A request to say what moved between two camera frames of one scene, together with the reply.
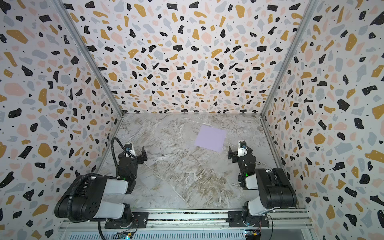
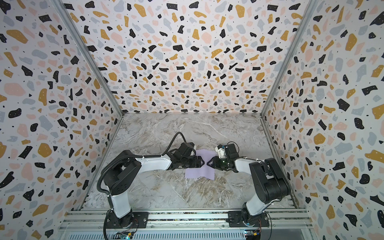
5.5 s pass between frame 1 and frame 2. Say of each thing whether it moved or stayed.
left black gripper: moved
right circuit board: stayed
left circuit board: stayed
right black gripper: moved
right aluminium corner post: stayed
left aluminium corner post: stayed
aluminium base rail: stayed
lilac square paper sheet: moved
